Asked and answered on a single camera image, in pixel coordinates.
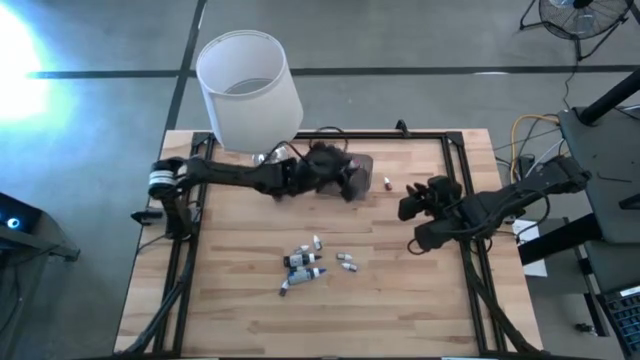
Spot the black aluminium table frame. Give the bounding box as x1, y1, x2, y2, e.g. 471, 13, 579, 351
152, 129, 509, 357

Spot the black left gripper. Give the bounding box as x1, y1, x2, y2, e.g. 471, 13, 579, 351
292, 144, 371, 204

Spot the black keyboard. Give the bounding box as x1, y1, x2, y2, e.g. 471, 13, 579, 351
601, 284, 640, 359

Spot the yellow cable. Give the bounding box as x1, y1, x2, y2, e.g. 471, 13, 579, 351
508, 113, 562, 184

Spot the translucent grey plastic bin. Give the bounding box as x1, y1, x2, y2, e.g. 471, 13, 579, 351
318, 151, 375, 202

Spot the black cable bundle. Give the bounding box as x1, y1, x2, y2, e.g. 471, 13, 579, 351
458, 239, 549, 357
113, 234, 202, 357

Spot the black pole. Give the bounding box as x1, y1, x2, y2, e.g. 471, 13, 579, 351
578, 66, 640, 127

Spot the black floor fan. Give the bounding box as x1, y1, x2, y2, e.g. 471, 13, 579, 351
518, 0, 635, 62

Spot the large black food coloring bottle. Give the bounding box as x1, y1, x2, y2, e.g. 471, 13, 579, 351
282, 252, 323, 269

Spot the silver lamp with white shade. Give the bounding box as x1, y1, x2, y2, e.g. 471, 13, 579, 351
194, 28, 305, 167

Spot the black equipment cart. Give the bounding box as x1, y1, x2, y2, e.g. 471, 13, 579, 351
517, 106, 640, 296

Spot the black computer tower blue light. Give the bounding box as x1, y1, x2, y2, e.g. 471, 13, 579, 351
0, 191, 82, 264

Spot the white paper sheet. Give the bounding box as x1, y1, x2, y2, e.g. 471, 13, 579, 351
510, 218, 550, 279

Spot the large blue food coloring bottle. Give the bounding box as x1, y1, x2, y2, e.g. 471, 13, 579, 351
286, 267, 328, 287

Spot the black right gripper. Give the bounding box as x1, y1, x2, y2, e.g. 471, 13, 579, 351
397, 174, 464, 223

